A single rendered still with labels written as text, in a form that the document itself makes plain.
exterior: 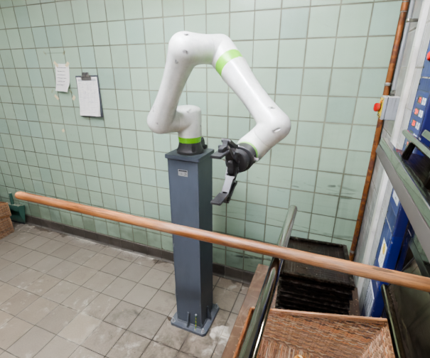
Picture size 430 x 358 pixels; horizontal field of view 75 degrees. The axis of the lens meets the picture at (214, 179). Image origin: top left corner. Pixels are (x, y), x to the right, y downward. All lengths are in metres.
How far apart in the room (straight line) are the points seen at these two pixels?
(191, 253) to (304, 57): 1.32
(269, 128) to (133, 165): 1.63
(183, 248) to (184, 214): 0.23
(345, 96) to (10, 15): 2.66
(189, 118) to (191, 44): 0.43
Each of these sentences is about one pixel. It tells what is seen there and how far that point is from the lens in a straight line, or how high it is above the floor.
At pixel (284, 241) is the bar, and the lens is 0.83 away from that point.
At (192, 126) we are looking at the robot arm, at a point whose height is 1.35.
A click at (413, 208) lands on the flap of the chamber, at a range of 0.54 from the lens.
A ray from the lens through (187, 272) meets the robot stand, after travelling 1.84.
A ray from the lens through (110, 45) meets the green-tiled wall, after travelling 2.39.
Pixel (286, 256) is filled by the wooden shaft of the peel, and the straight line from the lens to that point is 0.74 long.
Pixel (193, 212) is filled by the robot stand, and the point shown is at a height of 0.88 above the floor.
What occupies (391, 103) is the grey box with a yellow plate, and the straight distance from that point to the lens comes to 1.49.
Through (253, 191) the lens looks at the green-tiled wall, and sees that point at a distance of 2.04.
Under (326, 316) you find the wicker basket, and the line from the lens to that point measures 1.19.
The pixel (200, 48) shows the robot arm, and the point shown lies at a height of 1.70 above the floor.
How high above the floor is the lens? 1.62
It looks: 21 degrees down
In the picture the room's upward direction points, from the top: straight up
